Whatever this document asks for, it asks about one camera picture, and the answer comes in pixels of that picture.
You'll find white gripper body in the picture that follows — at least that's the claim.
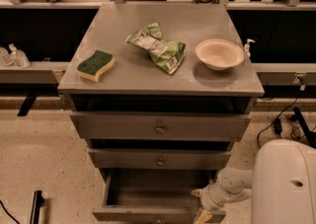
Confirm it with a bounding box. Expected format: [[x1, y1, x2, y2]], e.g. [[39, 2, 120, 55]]
[[200, 183, 226, 212]]

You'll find grey bottom drawer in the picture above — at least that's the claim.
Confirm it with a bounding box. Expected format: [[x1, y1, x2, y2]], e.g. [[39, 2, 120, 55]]
[[93, 169, 212, 224]]

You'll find grey drawer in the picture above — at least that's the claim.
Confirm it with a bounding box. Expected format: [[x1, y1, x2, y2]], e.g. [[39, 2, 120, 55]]
[[70, 112, 251, 141], [88, 149, 230, 170], [93, 169, 212, 224]]

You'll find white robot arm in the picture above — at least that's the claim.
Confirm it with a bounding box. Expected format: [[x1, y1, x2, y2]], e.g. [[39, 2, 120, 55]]
[[192, 139, 316, 224]]

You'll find grey middle drawer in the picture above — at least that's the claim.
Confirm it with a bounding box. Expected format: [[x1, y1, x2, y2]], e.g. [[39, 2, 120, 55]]
[[88, 149, 230, 170]]

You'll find grey drawer cabinet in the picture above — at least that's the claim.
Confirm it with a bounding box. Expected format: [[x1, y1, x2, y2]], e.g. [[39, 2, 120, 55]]
[[57, 2, 265, 183]]

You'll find grey top drawer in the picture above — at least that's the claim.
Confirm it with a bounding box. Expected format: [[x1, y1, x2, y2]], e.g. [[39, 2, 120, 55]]
[[70, 112, 251, 141]]

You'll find black stand leg right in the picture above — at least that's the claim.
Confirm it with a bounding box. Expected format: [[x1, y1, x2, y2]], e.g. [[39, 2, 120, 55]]
[[293, 107, 316, 148]]

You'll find white bowl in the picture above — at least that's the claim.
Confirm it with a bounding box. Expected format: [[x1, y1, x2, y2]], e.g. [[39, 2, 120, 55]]
[[196, 39, 244, 71]]

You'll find green crumpled chip bag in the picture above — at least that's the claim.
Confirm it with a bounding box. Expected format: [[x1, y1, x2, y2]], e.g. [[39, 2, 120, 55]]
[[125, 23, 186, 75]]

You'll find white pump bottle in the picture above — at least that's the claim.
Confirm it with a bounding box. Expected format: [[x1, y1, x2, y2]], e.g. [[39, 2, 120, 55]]
[[244, 38, 255, 57]]

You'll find black stand foot left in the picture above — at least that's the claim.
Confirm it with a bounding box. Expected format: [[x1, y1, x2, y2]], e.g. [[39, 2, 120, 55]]
[[30, 190, 44, 224]]

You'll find green yellow sponge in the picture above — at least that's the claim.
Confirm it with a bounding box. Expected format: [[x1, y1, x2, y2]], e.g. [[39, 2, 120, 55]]
[[77, 50, 115, 82]]

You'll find clear sanitizer bottle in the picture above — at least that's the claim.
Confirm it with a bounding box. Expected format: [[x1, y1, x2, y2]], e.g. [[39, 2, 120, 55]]
[[9, 43, 31, 68]]

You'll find black power cable with adapter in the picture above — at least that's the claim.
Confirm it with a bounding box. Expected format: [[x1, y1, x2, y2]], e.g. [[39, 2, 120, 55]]
[[256, 76, 307, 148]]

